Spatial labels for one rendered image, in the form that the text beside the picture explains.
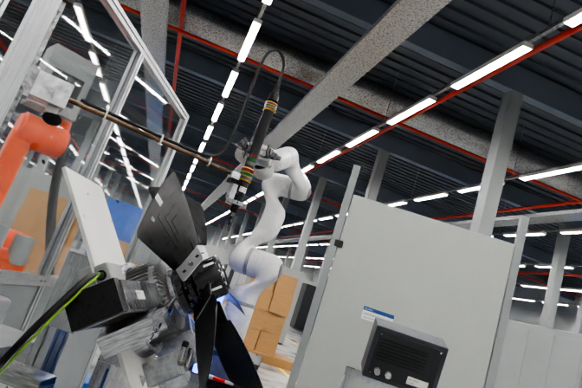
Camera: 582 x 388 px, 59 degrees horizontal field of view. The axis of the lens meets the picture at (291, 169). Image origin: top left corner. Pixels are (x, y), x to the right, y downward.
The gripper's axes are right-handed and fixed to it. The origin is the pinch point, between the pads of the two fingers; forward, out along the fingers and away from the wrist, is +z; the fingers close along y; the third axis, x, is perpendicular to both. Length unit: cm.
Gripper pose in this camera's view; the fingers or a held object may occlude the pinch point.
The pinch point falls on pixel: (255, 145)
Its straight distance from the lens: 168.8
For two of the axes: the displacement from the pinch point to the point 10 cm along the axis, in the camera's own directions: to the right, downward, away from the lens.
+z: -0.3, -2.5, -9.7
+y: -9.5, -2.9, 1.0
